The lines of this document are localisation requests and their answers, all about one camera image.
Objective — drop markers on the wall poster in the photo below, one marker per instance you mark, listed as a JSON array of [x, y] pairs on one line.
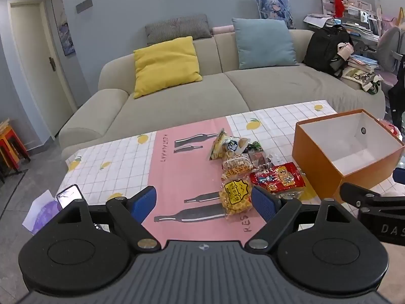
[[65, 28]]

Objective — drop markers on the yellow pillow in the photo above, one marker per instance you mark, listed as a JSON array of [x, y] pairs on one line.
[[166, 65]]

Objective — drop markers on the stack of papers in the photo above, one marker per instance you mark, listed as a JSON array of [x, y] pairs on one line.
[[318, 19]]

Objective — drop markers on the red snack packet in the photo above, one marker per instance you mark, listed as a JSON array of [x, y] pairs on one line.
[[284, 177]]

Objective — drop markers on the white desk shelf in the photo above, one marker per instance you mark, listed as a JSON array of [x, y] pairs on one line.
[[357, 6]]

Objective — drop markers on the printed figure pillow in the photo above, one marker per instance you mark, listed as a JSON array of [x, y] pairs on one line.
[[273, 11]]

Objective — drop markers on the white green potato chips bag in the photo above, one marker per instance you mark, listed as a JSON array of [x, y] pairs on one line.
[[221, 145]]

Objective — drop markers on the stack of books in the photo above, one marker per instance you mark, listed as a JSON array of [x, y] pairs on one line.
[[364, 63]]

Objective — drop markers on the grey ribbed pillow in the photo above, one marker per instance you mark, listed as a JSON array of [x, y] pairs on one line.
[[177, 28]]

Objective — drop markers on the printed tote bag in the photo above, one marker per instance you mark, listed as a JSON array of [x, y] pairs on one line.
[[360, 77]]

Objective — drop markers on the pink pillow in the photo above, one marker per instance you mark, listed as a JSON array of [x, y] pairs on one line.
[[223, 29]]

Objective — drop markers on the white purple paper bag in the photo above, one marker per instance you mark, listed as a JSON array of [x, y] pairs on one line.
[[41, 215]]

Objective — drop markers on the orange cardboard box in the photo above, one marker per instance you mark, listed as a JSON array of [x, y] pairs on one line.
[[313, 152]]

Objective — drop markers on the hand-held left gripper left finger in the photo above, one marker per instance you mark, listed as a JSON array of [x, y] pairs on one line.
[[144, 204]]

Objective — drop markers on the red cloth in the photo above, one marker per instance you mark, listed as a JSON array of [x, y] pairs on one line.
[[339, 3]]

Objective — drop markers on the smartphone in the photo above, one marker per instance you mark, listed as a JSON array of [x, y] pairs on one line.
[[69, 194]]

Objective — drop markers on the yellow snack packet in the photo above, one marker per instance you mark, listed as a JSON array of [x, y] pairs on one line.
[[234, 196]]

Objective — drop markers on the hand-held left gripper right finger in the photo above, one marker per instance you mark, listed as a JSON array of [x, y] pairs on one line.
[[264, 203]]

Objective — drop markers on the grey wall switch panel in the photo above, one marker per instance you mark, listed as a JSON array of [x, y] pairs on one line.
[[84, 5]]

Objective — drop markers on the black backpack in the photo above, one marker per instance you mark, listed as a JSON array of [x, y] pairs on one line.
[[324, 50]]

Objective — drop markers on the clear pastry packet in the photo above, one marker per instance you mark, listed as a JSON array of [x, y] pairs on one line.
[[261, 159]]

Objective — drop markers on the stack of colourful stools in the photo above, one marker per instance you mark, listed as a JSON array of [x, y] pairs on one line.
[[11, 145]]

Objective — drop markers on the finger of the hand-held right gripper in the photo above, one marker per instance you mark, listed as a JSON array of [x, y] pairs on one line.
[[354, 193], [399, 176]]

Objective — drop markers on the dark green snack packet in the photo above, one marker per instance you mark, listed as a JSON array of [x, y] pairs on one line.
[[254, 147]]

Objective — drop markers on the cream door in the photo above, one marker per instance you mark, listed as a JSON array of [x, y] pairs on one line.
[[34, 53]]

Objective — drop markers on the light blue pillow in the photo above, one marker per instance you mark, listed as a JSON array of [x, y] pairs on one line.
[[264, 42]]

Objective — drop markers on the lemon print tablecloth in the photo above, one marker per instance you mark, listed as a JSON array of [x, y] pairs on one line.
[[189, 171]]

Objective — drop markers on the black cloth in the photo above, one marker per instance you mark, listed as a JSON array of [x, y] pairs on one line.
[[398, 98]]

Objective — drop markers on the pale pink bottle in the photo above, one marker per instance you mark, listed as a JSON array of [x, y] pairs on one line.
[[345, 50]]

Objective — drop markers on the beige sofa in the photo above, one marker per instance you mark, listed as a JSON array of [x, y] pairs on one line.
[[269, 85]]

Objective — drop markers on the pink grey chair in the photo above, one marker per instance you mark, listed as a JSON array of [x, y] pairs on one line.
[[390, 50]]

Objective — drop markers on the white tablet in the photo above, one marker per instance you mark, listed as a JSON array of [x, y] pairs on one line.
[[373, 26]]

